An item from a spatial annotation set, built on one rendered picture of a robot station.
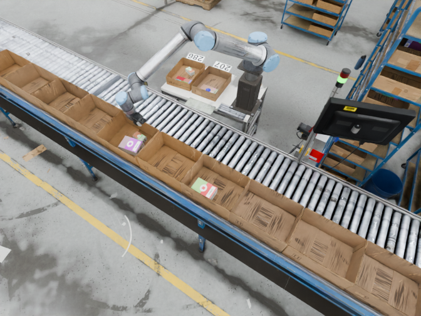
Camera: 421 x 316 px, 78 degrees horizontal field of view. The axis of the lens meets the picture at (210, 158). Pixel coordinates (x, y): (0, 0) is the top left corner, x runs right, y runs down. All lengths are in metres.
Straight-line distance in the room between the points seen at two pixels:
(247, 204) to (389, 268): 0.95
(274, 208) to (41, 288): 2.16
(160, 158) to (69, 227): 1.36
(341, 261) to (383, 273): 0.25
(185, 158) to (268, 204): 0.73
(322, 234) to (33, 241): 2.62
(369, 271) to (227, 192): 1.01
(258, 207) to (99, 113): 1.60
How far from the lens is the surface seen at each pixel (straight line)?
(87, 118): 2.56
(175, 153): 2.11
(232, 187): 1.94
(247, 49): 1.99
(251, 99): 2.53
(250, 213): 1.87
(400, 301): 2.05
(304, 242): 1.89
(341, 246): 1.98
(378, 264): 2.06
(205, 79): 2.97
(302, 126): 2.16
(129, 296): 2.68
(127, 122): 2.36
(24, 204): 3.43
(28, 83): 3.18
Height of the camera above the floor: 2.58
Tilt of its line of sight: 54 degrees down
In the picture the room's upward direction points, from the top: 3 degrees clockwise
